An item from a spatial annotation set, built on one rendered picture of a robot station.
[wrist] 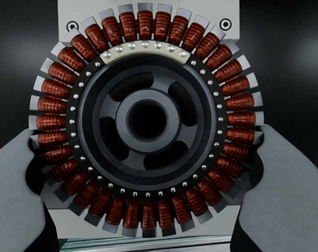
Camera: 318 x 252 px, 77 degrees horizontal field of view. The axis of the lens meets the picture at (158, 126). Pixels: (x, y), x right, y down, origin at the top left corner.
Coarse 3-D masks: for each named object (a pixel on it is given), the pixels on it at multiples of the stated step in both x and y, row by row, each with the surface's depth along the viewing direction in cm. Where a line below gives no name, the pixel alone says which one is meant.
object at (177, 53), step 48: (96, 48) 9; (144, 48) 9; (192, 48) 9; (48, 96) 10; (96, 96) 11; (144, 96) 10; (192, 96) 11; (240, 96) 9; (48, 144) 9; (96, 144) 11; (144, 144) 10; (192, 144) 11; (240, 144) 10; (96, 192) 9; (144, 192) 9; (192, 192) 9
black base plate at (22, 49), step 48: (0, 0) 18; (48, 0) 18; (240, 0) 18; (288, 0) 18; (0, 48) 18; (48, 48) 18; (240, 48) 18; (288, 48) 18; (0, 96) 18; (288, 96) 18; (0, 144) 18; (48, 192) 18; (240, 192) 18
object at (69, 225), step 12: (60, 216) 20; (72, 216) 20; (84, 216) 20; (192, 216) 21; (216, 216) 21; (228, 216) 21; (60, 228) 21; (72, 228) 21; (84, 228) 21; (96, 228) 21; (120, 228) 21; (180, 228) 21; (192, 228) 21; (204, 228) 21; (216, 228) 21; (228, 228) 21
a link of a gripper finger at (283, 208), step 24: (264, 144) 9; (288, 144) 9; (264, 168) 8; (288, 168) 8; (312, 168) 8; (264, 192) 7; (288, 192) 7; (312, 192) 7; (240, 216) 6; (264, 216) 6; (288, 216) 6; (312, 216) 6; (240, 240) 6; (264, 240) 5; (288, 240) 5; (312, 240) 5
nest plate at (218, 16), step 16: (64, 0) 17; (80, 0) 17; (96, 0) 17; (112, 0) 17; (128, 0) 17; (144, 0) 17; (160, 0) 17; (176, 0) 17; (192, 0) 17; (208, 0) 17; (224, 0) 17; (64, 16) 17; (80, 16) 17; (96, 16) 17; (192, 16) 17; (208, 16) 17; (224, 16) 17; (64, 32) 17; (80, 32) 17
